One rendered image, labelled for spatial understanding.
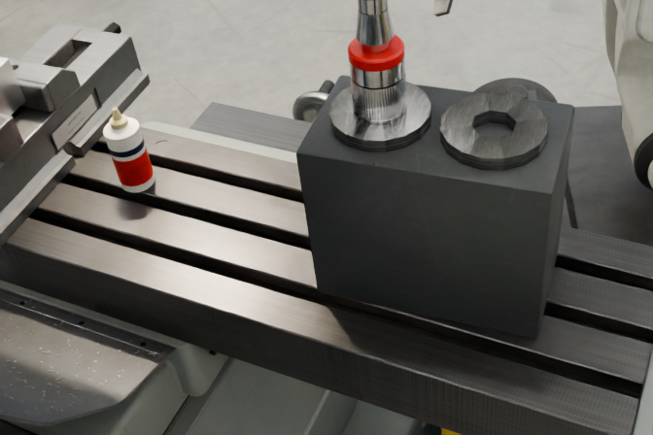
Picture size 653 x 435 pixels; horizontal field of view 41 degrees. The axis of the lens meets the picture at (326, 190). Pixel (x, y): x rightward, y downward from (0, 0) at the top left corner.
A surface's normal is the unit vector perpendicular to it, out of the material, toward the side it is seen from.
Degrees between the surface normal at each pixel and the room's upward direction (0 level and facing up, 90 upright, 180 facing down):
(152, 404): 90
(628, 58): 115
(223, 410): 90
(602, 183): 0
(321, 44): 0
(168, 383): 90
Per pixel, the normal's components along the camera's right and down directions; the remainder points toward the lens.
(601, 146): -0.10, -0.73
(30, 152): 0.92, 0.20
